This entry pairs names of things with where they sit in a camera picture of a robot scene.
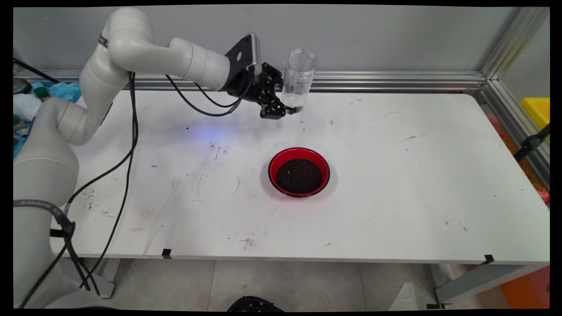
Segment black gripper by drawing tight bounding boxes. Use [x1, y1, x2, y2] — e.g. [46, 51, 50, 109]
[226, 63, 304, 120]

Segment clear plastic jar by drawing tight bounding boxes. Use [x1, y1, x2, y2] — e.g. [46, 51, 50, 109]
[281, 49, 317, 113]

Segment red bowl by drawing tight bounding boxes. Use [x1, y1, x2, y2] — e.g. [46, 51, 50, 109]
[268, 147, 331, 198]

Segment black grains in bowl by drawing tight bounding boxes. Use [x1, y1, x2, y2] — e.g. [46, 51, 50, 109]
[276, 158, 323, 195]

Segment blue patterned bag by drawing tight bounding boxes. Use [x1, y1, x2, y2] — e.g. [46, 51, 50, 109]
[13, 81, 82, 158]

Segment black object on floor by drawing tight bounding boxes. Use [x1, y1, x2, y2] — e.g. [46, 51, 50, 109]
[227, 296, 285, 312]

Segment white plastic bottle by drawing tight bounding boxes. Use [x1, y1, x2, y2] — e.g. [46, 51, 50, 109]
[13, 93, 43, 122]

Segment grey table leg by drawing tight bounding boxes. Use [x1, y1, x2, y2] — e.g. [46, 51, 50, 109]
[435, 263, 549, 305]
[77, 258, 117, 299]

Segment yellow box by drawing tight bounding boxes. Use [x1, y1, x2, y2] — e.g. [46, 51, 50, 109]
[520, 97, 550, 132]

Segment orange box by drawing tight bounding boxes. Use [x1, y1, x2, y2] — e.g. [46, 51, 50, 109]
[498, 266, 550, 309]

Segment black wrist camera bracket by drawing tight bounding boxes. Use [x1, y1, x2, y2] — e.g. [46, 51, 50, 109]
[225, 33, 263, 84]

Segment aluminium frame rail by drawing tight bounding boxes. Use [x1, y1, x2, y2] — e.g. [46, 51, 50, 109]
[479, 79, 550, 189]
[13, 71, 487, 93]

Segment black cable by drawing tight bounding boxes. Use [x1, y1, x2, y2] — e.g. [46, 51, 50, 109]
[65, 72, 252, 211]
[79, 72, 137, 290]

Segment aluminium frame post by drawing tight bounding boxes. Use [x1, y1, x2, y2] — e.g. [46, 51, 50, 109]
[481, 7, 550, 82]

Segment grey velcro strap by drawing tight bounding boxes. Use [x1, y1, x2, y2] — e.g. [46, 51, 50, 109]
[13, 199, 74, 235]

